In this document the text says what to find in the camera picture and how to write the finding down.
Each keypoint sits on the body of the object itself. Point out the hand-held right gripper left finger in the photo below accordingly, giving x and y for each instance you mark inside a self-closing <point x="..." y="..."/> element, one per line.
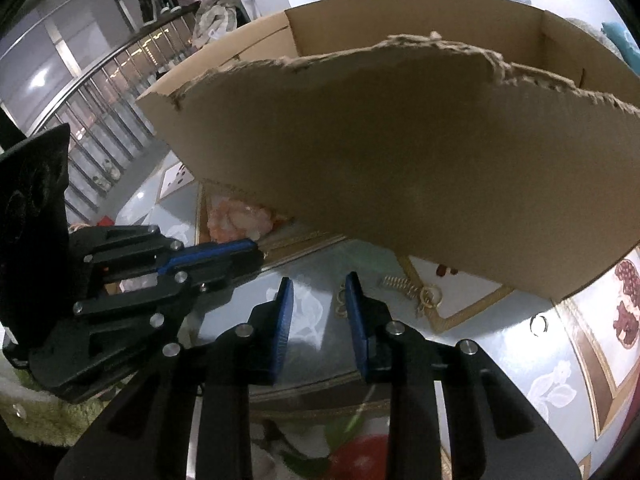
<point x="285" y="330"/>

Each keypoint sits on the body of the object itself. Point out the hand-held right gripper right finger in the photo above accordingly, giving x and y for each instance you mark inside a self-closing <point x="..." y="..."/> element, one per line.
<point x="356" y="330"/>

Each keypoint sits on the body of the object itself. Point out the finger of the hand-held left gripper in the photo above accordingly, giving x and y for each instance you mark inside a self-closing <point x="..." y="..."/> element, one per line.
<point x="215" y="251"/>
<point x="220" y="275"/>

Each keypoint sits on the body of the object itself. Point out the small gold earring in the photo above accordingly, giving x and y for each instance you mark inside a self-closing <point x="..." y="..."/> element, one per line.
<point x="341" y="305"/>

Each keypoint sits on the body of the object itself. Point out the gold dangle earring with spring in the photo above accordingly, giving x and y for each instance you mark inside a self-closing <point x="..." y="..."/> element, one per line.
<point x="400" y="284"/>

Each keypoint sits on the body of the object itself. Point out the brown cardboard box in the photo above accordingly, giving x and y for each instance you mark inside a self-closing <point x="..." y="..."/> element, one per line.
<point x="400" y="160"/>

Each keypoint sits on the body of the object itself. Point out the small red object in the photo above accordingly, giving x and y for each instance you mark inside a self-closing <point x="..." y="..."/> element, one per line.
<point x="105" y="222"/>

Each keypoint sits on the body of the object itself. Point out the metal railing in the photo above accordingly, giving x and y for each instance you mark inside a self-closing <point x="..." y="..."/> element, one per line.
<point x="100" y="105"/>

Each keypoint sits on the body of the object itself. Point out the patterned fruit print tablecloth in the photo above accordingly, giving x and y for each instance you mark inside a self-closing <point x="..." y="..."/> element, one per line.
<point x="500" y="375"/>

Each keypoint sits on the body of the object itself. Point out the green white fuzzy cloth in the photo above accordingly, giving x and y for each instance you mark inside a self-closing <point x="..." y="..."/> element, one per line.
<point x="50" y="420"/>

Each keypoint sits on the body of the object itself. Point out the pile of light clothes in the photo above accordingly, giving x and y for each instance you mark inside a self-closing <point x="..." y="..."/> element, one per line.
<point x="215" y="22"/>

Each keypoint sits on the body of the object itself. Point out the teal pillow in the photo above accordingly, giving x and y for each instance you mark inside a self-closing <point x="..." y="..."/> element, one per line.
<point x="620" y="40"/>

